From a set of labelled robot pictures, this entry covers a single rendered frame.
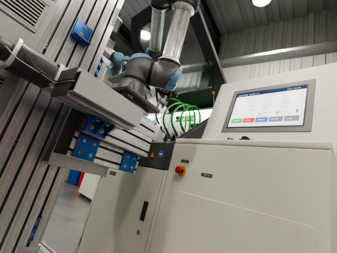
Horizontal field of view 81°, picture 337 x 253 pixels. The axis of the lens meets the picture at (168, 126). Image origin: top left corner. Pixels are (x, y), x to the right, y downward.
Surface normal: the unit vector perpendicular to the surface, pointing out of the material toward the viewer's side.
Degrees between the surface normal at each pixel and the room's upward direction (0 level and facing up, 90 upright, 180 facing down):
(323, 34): 90
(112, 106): 90
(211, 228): 90
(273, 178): 90
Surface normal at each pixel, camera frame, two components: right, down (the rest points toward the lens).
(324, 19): -0.53, -0.37
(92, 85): 0.82, 0.04
